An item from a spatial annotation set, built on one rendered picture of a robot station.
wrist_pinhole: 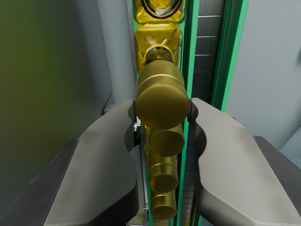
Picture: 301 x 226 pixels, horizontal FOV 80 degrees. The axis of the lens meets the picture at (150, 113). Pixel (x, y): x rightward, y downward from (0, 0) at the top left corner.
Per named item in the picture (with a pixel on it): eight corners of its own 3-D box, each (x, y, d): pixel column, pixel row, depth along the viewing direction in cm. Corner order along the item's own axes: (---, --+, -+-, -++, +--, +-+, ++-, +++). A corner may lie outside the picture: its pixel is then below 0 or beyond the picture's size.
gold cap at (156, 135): (148, 105, 20) (147, 129, 16) (181, 104, 20) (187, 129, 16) (149, 130, 22) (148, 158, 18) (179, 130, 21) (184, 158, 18)
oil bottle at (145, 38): (142, 15, 36) (130, 32, 18) (170, 14, 36) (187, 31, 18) (143, 44, 39) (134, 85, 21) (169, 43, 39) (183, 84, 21)
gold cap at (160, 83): (136, 60, 14) (130, 83, 10) (183, 58, 14) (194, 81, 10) (139, 101, 16) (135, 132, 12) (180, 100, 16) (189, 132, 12)
